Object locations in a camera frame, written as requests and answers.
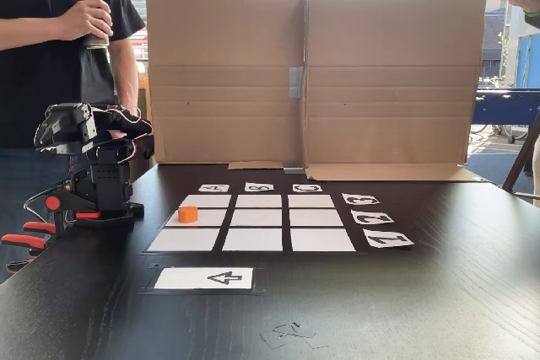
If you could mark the silver drink can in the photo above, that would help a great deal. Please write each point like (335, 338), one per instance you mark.
(96, 41)

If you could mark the round orange token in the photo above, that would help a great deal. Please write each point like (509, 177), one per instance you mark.
(188, 215)

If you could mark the white nine-square paper grid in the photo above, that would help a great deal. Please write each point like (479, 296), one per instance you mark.
(257, 218)

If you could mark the person's left hand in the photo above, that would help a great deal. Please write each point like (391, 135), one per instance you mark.
(131, 110)

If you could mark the person's right hand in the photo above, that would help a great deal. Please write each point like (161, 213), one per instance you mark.
(82, 18)

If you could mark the person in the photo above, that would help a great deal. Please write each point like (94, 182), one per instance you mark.
(38, 82)

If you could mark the black orange bar clamp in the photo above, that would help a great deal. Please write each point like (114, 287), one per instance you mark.
(105, 220)
(25, 242)

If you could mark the paper sheet letter A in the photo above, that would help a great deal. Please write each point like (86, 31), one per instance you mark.
(214, 188)

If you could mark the white arrow paper sheet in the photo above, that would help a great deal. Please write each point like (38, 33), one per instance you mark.
(181, 279)

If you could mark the paper sheet letter B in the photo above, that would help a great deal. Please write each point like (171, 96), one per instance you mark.
(259, 187)

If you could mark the grey tape strip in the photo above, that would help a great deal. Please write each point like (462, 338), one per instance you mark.
(294, 169)
(296, 82)

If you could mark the paper sheet letter C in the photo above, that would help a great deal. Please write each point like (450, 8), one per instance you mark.
(307, 188)

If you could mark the paper sheet number 3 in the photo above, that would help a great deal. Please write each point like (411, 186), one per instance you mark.
(360, 199)

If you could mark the brown cardboard screen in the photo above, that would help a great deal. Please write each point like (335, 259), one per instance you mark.
(379, 60)

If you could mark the paper sheet number 2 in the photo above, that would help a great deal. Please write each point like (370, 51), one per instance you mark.
(372, 217)

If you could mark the paper sheet number 1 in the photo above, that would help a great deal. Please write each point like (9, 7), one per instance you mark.
(388, 240)

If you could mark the blue foosball table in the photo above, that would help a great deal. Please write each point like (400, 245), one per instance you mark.
(506, 107)

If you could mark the dark slanted stand leg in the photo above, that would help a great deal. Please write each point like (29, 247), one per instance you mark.
(521, 157)

